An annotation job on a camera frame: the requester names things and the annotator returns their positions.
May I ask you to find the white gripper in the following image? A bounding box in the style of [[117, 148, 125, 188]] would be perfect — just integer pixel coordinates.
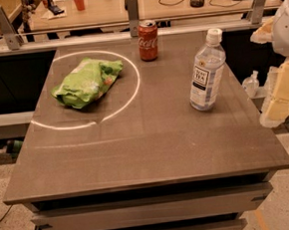
[[250, 0, 289, 128]]

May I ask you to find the green rice chip bag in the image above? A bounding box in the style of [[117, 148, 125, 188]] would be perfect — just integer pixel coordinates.
[[51, 58, 123, 110]]

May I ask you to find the small clear pump bottle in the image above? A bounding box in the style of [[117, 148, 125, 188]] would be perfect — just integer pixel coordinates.
[[242, 71, 259, 98]]

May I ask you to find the clear tea bottle white cap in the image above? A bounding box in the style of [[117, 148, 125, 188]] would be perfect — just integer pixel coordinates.
[[190, 28, 226, 112]]

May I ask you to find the red coca-cola can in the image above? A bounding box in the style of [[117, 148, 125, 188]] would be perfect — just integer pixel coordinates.
[[138, 20, 158, 61]]

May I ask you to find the grey table drawer unit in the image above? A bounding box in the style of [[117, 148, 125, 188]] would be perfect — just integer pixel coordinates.
[[24, 171, 274, 230]]

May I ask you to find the orange plastic cup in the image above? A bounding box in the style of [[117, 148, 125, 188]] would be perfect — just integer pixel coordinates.
[[74, 0, 85, 11]]

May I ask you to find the green bottle on floor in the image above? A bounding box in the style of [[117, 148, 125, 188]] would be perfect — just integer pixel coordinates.
[[6, 139, 23, 153]]

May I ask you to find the grey metal rail bracket right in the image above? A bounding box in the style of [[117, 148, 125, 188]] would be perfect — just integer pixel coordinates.
[[247, 0, 266, 25]]

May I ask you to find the grey metal rail bracket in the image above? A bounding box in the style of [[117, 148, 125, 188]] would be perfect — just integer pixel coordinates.
[[125, 0, 140, 37], [247, 0, 266, 25], [0, 6, 23, 51]]

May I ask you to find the grey metal rail bracket middle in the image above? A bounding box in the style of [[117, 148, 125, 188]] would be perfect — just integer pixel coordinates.
[[125, 0, 140, 37]]

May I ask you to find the grey metal rail bracket left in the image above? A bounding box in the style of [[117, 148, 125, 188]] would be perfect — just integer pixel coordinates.
[[0, 6, 23, 51]]

